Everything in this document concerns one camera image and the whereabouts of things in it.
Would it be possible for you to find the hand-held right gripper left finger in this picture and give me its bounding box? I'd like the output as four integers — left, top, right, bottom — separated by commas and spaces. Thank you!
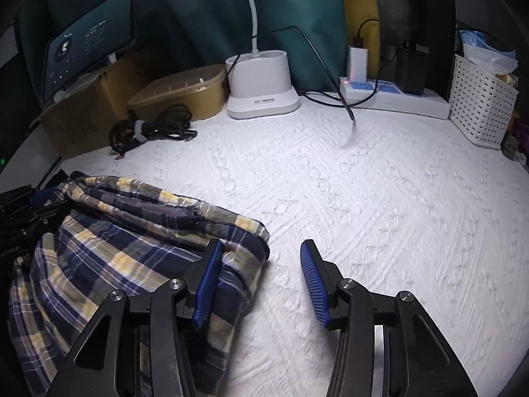
45, 239, 226, 397

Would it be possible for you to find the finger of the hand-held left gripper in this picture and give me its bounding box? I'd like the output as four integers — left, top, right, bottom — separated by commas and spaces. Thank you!
29, 187, 71, 212

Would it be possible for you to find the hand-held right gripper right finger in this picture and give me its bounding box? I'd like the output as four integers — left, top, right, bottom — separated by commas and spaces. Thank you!
300, 239, 480, 397

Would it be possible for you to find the blue plaid shirt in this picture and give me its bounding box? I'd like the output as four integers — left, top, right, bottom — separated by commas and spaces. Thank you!
8, 176, 270, 397

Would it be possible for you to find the brown cardboard box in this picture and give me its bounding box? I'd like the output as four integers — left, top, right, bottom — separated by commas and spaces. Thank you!
31, 56, 145, 160

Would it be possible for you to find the white textured tablecloth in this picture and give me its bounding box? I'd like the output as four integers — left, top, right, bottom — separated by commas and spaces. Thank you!
8, 95, 529, 397

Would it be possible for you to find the brown lidded food container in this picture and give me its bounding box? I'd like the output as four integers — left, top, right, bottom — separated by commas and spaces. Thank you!
127, 65, 227, 122

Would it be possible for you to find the white power strip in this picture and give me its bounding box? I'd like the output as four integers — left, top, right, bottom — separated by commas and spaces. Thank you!
339, 76, 451, 120

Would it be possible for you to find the white desk lamp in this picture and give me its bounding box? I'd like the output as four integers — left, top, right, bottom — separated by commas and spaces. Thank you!
225, 0, 300, 119

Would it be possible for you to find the white charger plug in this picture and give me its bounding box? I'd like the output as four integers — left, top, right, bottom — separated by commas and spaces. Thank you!
347, 45, 368, 83

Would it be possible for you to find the teal curtain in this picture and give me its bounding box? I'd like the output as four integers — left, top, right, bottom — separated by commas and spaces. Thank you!
20, 0, 348, 108

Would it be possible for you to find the black power adapter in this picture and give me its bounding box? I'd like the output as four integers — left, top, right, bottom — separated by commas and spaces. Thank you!
394, 41, 426, 96

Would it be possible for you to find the white plastic basket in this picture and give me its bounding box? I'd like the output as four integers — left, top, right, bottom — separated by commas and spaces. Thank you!
448, 54, 519, 150

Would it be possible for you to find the purple cloth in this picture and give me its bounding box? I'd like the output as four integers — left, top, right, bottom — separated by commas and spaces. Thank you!
502, 111, 529, 162

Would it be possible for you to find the yellow curtain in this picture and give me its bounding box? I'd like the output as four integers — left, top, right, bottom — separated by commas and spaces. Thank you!
337, 0, 381, 79

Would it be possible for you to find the blue plastic bag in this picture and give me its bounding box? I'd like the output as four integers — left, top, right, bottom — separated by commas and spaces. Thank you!
459, 29, 518, 75

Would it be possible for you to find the dark glass window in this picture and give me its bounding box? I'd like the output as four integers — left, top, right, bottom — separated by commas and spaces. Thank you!
372, 0, 455, 92

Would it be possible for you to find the coiled black cable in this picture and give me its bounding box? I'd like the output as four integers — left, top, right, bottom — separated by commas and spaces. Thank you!
108, 105, 198, 162

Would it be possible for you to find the black charging cable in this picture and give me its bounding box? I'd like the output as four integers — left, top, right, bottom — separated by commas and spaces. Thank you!
273, 27, 356, 121

